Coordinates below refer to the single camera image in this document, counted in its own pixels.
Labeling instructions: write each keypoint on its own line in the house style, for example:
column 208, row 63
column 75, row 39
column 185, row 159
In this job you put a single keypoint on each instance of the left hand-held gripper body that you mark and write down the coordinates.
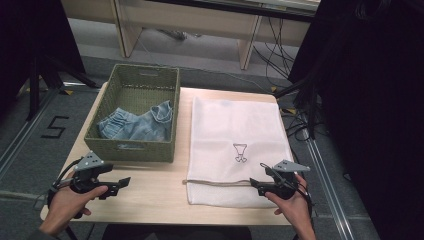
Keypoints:
column 87, row 170

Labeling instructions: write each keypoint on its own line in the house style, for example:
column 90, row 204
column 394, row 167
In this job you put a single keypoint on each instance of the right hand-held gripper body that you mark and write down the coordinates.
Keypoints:
column 283, row 181

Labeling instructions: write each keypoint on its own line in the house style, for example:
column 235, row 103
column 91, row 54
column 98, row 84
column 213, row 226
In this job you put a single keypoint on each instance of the blue denim shorts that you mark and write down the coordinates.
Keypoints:
column 140, row 126

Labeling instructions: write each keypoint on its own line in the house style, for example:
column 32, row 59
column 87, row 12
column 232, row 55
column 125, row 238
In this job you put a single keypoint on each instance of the white mesh laundry bag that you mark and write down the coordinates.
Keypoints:
column 233, row 123

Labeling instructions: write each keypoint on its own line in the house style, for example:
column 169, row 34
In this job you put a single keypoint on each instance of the green woven basket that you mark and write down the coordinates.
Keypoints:
column 140, row 100

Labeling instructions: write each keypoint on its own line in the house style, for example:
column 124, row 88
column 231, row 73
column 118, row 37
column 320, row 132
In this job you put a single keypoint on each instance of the person's right hand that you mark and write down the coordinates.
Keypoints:
column 296, row 208

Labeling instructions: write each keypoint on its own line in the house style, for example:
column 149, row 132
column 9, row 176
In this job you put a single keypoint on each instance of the person's left hand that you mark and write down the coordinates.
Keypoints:
column 68, row 206

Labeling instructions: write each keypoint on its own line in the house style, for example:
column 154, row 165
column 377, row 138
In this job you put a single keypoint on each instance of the grey floor tape strip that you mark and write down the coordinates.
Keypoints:
column 20, row 196

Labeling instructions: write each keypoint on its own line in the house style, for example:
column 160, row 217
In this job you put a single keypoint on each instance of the black metal stand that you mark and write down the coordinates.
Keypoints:
column 308, row 100

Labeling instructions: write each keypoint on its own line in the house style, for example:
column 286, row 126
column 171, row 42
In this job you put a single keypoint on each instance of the black tripod stand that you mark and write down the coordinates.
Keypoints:
column 50, row 73

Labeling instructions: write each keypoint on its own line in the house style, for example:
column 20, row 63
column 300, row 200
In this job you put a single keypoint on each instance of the black curtain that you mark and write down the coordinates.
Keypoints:
column 373, row 110
column 30, row 40

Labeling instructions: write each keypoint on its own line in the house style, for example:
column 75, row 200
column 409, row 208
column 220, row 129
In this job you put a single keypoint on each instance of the grey power strip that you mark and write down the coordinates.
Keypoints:
column 173, row 34

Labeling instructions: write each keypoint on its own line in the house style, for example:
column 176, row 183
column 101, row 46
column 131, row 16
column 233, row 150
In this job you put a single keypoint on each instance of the light wooden desk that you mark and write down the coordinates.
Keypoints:
column 186, row 20

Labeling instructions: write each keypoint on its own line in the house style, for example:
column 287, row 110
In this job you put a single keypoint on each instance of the metal floor rail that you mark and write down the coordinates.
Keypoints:
column 328, row 180
column 23, row 133

